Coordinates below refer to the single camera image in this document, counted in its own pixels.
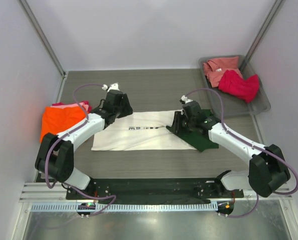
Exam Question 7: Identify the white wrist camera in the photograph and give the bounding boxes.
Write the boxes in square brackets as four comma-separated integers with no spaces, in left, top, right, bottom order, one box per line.
[179,95,192,105]
[101,82,120,93]

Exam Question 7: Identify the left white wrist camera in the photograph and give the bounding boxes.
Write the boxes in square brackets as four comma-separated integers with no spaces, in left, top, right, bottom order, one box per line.
[101,82,120,93]

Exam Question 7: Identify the white slotted cable duct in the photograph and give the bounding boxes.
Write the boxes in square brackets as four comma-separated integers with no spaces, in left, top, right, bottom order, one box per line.
[31,201,218,213]

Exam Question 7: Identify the aluminium frame post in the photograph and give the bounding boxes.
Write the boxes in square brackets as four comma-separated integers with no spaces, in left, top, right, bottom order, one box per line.
[245,0,285,61]
[18,0,66,79]

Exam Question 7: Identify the white green raglan t shirt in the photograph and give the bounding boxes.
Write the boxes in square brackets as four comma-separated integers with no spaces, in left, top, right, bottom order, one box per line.
[91,110,219,152]

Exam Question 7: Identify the folded orange t shirt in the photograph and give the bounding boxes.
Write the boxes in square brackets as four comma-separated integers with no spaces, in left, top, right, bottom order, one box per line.
[40,104,86,143]

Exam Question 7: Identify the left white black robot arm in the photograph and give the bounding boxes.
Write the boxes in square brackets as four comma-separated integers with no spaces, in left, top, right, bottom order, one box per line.
[35,90,133,200]

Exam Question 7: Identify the salmon pink t shirt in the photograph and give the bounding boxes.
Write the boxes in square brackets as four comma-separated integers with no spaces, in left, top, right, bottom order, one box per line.
[202,56,242,88]

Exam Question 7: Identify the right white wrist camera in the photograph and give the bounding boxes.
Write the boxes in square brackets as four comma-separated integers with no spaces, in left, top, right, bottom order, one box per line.
[179,95,192,105]

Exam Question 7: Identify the grey plastic tray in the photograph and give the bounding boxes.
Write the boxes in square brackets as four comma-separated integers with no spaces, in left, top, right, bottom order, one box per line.
[198,55,271,118]

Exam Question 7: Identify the crimson red t shirt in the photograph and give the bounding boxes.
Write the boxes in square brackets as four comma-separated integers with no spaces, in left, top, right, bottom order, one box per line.
[218,70,260,103]

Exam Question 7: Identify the folded light pink t shirt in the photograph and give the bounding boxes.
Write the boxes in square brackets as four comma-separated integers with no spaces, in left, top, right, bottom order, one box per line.
[51,101,92,113]

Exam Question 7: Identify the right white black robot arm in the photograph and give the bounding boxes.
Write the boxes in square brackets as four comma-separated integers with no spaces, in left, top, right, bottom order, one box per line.
[166,101,290,198]

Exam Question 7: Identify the aluminium front rail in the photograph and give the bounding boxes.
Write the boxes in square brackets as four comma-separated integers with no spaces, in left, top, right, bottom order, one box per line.
[20,181,293,203]

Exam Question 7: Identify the left aluminium frame post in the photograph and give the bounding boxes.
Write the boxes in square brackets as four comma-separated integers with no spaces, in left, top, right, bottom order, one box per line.
[18,0,66,79]

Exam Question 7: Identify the right aluminium frame post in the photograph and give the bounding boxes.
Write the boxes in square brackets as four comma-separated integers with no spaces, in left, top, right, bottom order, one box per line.
[245,0,285,61]

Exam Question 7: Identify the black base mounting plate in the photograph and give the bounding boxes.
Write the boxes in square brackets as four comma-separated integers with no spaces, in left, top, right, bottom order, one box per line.
[66,177,244,205]

